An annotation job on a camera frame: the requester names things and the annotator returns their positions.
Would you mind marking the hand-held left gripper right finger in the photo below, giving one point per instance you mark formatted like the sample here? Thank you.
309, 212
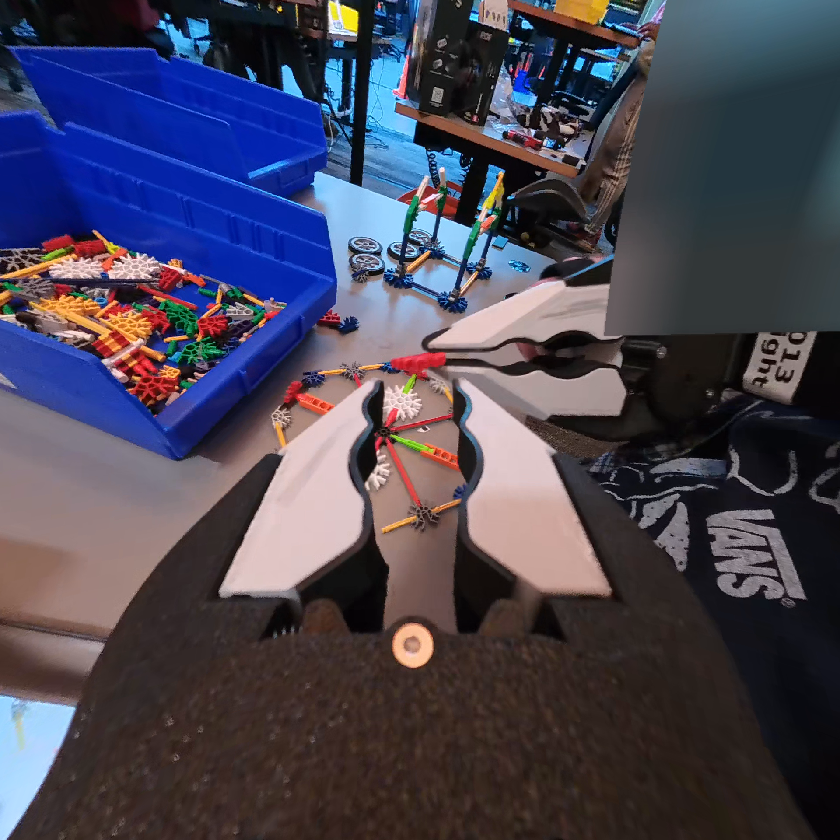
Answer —
531, 518

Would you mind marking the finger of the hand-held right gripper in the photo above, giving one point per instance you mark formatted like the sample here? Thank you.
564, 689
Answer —
538, 315
577, 397

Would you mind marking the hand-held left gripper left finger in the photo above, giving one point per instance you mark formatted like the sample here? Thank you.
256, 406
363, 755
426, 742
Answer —
302, 518

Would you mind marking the yellow toy rod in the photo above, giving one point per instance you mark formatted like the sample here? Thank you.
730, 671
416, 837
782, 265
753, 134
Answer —
397, 525

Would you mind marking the dark grey snowflake connector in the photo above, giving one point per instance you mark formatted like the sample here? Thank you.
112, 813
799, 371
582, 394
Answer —
424, 516

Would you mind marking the red toy clip piece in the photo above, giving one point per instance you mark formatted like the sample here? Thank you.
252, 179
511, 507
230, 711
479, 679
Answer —
420, 362

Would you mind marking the colourful toy rod wheel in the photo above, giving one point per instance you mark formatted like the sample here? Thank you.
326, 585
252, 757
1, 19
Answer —
401, 401

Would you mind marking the blue plastic parts bin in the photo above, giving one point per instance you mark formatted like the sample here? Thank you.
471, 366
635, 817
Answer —
262, 367

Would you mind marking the pile of colourful toy pieces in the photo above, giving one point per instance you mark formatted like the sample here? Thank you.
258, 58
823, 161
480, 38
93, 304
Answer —
131, 308

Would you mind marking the phone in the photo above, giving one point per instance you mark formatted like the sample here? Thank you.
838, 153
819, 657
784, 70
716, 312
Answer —
33, 741

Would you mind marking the plaid flannel shirt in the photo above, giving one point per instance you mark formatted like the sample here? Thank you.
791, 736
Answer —
630, 456

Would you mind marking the wooden workbench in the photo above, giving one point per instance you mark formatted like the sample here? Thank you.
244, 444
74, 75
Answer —
499, 141

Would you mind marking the blue fan toy connector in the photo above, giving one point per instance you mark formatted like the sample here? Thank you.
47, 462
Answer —
348, 324

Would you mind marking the red wedge toy connector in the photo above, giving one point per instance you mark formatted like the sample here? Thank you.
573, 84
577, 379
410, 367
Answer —
329, 318

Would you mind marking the dark printed t-shirt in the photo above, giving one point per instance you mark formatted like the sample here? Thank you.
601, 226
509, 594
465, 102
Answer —
754, 656

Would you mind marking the black carton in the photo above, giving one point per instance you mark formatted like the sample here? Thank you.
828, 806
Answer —
453, 59

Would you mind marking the empty blue plastic bin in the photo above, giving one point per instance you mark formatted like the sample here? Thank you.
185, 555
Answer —
197, 124

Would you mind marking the toy car frame with wheels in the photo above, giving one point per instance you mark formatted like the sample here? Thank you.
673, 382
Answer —
365, 246

